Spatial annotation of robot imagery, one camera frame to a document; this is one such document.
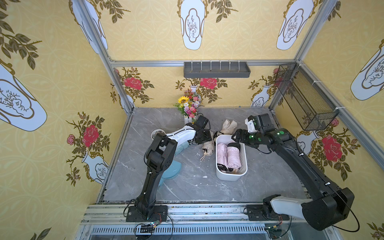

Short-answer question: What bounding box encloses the teal umbrella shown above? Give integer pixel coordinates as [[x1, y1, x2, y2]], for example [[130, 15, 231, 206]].
[[175, 141, 190, 156]]

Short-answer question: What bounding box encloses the white plastic storage box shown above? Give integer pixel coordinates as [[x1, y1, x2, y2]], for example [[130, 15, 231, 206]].
[[216, 135, 248, 182]]

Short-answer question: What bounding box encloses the pink umbrella front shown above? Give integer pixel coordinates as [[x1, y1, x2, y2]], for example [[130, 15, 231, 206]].
[[227, 143, 242, 172]]

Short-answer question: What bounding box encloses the cream umbrella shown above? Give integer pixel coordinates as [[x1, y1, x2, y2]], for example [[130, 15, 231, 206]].
[[200, 131, 214, 162]]

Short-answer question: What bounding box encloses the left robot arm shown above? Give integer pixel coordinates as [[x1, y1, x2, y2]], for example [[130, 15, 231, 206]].
[[135, 123, 212, 220]]

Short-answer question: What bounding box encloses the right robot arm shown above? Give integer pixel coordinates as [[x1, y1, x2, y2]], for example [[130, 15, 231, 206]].
[[232, 129, 355, 231]]

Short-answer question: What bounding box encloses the beige folded umbrella back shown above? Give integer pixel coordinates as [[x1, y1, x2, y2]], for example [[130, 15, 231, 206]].
[[214, 120, 238, 139]]

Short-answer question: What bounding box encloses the flower bouquet in vase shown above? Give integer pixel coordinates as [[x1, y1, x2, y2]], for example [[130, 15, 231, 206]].
[[174, 89, 202, 124]]

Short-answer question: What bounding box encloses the teal hand mirror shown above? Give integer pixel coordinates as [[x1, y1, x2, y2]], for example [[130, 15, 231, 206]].
[[158, 161, 182, 190]]

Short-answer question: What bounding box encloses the white cup with pebbles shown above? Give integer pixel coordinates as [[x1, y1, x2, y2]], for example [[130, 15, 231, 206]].
[[151, 129, 165, 140]]

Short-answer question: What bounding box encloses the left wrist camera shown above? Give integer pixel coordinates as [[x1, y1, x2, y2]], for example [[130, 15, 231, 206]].
[[194, 115, 211, 131]]

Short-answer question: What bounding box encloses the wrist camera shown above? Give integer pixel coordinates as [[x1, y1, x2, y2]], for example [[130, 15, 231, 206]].
[[245, 114, 276, 134], [194, 115, 211, 131]]

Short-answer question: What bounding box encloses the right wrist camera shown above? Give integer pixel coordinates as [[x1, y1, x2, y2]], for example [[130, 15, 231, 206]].
[[245, 114, 276, 134]]

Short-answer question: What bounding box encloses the grey wall shelf rack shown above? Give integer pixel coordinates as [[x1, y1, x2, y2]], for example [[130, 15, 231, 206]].
[[183, 61, 251, 79]]

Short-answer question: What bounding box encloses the black wire mesh basket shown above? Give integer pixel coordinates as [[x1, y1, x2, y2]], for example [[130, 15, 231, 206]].
[[275, 63, 339, 131]]

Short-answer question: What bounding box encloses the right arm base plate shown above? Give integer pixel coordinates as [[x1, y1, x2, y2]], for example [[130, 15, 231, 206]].
[[244, 204, 290, 221]]

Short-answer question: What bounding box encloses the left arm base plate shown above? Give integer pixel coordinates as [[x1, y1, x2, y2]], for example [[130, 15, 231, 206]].
[[126, 205, 168, 223]]

